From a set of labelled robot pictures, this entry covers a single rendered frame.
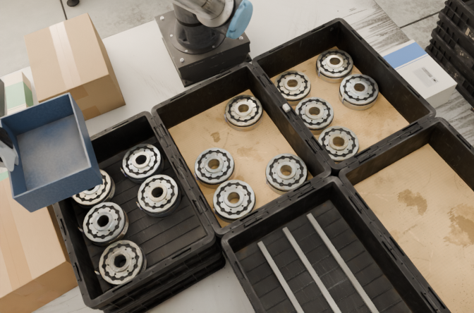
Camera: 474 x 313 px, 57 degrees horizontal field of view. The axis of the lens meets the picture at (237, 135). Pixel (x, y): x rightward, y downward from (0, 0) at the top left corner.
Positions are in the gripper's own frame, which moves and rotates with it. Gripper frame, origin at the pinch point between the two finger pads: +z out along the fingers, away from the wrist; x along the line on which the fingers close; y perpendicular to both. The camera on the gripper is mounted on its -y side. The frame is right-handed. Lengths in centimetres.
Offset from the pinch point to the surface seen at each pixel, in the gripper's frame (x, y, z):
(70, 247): -0.9, 13.5, 19.0
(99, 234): 3.0, 10.0, 26.4
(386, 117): 81, 8, 40
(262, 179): 43, 11, 35
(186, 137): 29.6, -9.1, 33.3
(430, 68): 102, -4, 47
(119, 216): 8.4, 7.2, 27.4
